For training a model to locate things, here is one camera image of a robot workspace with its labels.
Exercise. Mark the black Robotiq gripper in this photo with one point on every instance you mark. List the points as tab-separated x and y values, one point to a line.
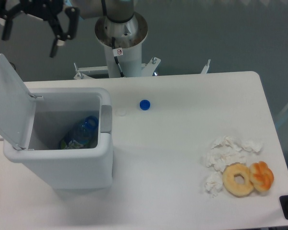
47	10

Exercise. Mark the white hinged trash can lid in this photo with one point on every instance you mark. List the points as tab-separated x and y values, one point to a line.
17	107

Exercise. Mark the white plastic trash can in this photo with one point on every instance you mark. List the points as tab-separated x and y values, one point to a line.
57	110

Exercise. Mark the white bottle cap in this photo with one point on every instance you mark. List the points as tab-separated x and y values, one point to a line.
121	112

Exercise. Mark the blue bottle cap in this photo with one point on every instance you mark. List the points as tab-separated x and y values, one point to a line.
144	104

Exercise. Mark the blue plastic bottle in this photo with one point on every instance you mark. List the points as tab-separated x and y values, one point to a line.
81	135

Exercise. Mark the large crumpled white tissue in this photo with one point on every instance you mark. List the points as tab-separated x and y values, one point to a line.
228	150

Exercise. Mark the small crumpled white tissue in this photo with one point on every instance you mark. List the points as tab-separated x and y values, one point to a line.
214	184

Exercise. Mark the orange glazed twisted bun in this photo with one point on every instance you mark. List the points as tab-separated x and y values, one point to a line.
261	176

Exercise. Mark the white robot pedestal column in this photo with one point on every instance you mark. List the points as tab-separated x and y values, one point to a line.
122	44

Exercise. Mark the white metal base frame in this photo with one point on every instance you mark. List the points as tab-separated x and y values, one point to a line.
149	69

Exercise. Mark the plain ring doughnut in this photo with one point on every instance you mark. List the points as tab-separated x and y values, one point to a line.
236	179

